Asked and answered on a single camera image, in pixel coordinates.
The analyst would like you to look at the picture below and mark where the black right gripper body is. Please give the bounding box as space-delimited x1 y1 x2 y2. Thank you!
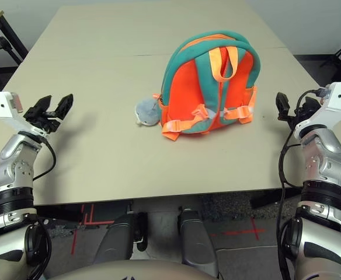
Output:
277 97 321 127

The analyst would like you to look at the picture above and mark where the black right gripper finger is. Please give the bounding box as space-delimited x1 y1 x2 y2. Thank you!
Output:
276 92 290 118

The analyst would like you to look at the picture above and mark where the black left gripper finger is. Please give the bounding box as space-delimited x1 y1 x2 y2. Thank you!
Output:
26 94 54 116
55 93 74 121

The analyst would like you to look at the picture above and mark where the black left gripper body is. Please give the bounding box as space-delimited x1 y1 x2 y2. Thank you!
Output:
23 110 62 134

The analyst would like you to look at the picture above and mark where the orange and teal backpack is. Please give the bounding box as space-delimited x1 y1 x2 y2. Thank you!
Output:
152 29 262 142

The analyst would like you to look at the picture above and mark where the grey plush zipper pendant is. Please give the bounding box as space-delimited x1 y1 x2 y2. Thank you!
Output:
134 97 161 127

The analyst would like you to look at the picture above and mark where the black framed side table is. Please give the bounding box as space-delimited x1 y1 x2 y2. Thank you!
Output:
0 10 28 67

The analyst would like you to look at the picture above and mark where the black table leg base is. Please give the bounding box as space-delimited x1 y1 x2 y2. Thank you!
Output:
250 189 301 208

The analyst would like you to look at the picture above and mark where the grey robot left leg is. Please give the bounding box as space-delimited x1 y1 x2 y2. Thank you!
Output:
94 212 147 263

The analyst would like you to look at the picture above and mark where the grey robot leg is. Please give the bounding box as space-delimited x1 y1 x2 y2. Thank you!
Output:
178 206 220 277
94 212 147 263

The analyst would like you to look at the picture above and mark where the grey robot right leg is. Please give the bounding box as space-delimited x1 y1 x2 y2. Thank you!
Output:
178 206 220 277

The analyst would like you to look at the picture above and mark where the beige robot torso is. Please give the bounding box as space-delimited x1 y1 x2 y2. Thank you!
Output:
46 259 215 280

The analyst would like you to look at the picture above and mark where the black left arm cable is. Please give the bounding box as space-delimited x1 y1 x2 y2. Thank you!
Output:
0 139 57 181

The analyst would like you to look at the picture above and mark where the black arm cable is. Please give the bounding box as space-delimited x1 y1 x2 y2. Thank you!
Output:
0 139 57 181
276 88 325 280

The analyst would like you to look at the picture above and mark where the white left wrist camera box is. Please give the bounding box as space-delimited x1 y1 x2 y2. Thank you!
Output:
0 91 48 138

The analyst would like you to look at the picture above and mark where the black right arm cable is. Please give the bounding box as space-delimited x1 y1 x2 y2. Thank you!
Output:
276 88 325 280

